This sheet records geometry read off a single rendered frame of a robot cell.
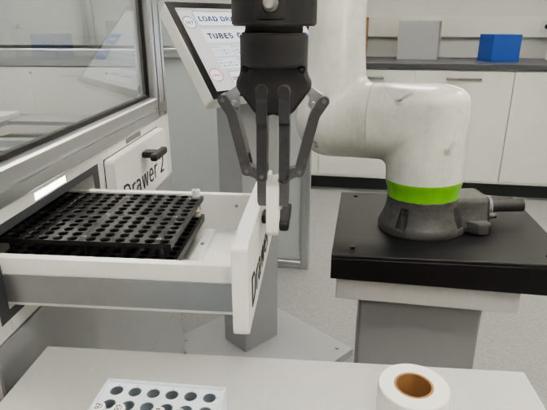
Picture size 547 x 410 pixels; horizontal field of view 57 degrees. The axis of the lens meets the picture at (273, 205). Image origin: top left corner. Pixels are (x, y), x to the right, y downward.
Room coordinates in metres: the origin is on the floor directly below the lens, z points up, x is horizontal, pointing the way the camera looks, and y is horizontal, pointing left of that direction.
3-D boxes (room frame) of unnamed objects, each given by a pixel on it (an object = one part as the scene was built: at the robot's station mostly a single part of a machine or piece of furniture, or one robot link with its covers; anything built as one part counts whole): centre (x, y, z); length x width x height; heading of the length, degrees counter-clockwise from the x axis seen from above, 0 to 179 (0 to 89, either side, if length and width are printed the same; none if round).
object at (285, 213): (0.61, 0.00, 0.91); 0.07 x 0.04 x 0.01; 175
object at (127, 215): (0.63, 0.22, 0.87); 0.22 x 0.18 x 0.06; 85
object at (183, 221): (0.62, 0.12, 0.90); 0.18 x 0.02 x 0.01; 175
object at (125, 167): (0.95, 0.26, 0.87); 0.29 x 0.02 x 0.11; 175
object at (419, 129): (0.84, -0.25, 0.96); 0.16 x 0.13 x 0.19; 68
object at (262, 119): (0.58, 0.01, 1.02); 0.04 x 0.01 x 0.11; 175
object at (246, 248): (0.61, 0.02, 0.87); 0.29 x 0.02 x 0.11; 175
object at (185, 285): (0.63, 0.23, 0.86); 0.40 x 0.26 x 0.06; 85
